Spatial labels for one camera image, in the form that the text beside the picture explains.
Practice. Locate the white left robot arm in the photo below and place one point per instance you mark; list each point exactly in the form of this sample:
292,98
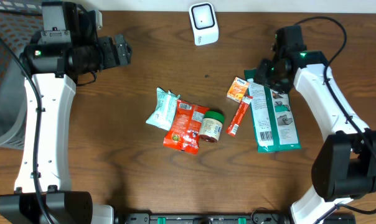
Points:
43,188

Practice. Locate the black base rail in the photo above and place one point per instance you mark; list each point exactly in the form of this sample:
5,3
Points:
257,218

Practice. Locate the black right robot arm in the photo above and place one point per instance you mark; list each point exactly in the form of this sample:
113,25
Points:
345,168

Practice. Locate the orange snack packet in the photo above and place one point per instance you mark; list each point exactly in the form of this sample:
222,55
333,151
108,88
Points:
184,132

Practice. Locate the green lid spice jar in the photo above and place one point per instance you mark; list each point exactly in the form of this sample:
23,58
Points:
211,126

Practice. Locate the red sachet stick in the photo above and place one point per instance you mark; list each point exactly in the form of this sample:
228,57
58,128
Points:
237,119

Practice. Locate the small orange box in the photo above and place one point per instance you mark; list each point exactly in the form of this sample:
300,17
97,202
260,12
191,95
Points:
238,89

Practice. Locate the grey plastic mesh basket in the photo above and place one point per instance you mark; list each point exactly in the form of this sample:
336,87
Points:
16,30

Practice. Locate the green product pouch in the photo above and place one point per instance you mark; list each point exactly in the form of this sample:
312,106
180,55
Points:
273,120

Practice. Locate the white barcode scanner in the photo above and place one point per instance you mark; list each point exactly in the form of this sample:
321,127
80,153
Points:
204,23

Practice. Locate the mint green wipes pack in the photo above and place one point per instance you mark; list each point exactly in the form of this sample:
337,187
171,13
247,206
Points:
163,115

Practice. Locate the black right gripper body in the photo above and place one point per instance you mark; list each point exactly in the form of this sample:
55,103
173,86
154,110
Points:
271,75

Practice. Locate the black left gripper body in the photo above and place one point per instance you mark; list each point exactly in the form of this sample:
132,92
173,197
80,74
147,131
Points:
107,59

